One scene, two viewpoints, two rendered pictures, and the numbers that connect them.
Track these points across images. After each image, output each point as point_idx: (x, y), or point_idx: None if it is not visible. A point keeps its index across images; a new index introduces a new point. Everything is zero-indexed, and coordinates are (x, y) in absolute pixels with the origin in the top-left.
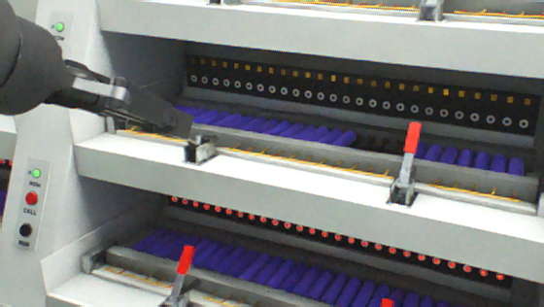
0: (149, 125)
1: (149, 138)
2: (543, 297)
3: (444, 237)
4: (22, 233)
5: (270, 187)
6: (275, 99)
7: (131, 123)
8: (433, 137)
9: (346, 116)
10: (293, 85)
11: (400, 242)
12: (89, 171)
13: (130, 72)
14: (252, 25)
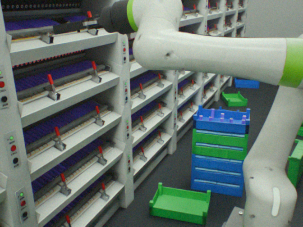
0: (79, 30)
1: (18, 41)
2: (102, 48)
3: (103, 39)
4: (5, 100)
5: (74, 42)
6: (14, 11)
7: (72, 31)
8: (64, 14)
9: (39, 12)
10: (21, 3)
11: (97, 44)
12: (14, 62)
13: None
14: None
